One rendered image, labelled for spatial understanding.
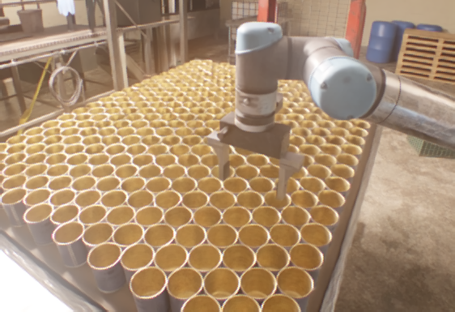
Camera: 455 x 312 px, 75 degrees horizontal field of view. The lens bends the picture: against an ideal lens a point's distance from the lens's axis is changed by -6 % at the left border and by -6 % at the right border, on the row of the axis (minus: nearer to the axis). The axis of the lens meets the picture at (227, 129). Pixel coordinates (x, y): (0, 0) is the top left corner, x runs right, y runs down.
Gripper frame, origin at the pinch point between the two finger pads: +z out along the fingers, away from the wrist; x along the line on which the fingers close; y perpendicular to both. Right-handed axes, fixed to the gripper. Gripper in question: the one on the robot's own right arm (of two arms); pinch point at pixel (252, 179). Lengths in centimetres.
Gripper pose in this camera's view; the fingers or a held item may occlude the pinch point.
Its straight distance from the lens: 66.9
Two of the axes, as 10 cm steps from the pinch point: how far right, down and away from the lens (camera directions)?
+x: 8.7, 2.3, -4.4
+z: 0.0, 8.8, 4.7
